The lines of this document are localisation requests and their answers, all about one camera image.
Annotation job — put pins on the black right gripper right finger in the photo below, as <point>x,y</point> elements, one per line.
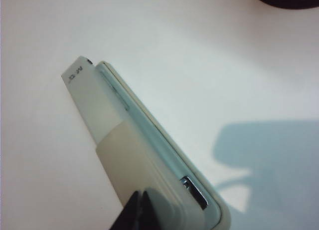
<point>159,212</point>

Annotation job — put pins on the beige grey stapler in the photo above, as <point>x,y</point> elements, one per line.
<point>139,145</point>

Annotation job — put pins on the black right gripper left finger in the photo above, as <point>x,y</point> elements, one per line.
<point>133,212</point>

